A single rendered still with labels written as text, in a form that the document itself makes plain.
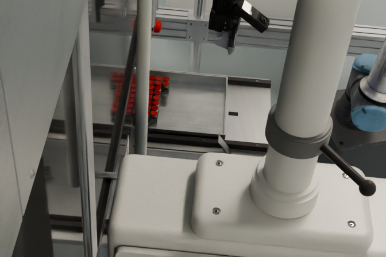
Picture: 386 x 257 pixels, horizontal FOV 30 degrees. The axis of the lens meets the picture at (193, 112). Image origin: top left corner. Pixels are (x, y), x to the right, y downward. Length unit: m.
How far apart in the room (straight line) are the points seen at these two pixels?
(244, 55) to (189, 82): 1.57
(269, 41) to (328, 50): 2.34
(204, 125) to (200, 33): 1.06
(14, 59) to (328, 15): 0.35
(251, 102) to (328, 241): 1.25
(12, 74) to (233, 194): 0.49
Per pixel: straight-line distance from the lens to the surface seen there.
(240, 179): 1.07
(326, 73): 0.86
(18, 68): 0.66
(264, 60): 3.82
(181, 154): 2.02
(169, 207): 1.07
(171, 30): 3.15
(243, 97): 2.26
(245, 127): 2.16
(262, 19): 2.00
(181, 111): 2.18
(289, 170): 0.98
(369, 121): 2.17
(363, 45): 3.22
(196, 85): 2.28
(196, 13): 3.11
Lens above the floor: 2.38
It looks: 43 degrees down
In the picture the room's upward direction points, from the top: 5 degrees clockwise
